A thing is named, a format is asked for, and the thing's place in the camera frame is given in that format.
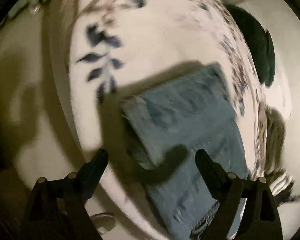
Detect blue denim jeans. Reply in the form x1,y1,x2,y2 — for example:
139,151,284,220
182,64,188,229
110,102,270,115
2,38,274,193
121,63,249,239

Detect olive grey folded pants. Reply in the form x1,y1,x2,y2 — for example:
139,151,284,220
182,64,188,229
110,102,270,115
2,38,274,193
264,107,286,178

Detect dark green folded duvet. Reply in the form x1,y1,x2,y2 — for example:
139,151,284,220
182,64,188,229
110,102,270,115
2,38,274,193
225,4,276,87

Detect white floral bed blanket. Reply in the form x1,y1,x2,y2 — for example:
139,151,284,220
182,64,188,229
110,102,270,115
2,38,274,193
49,0,264,239

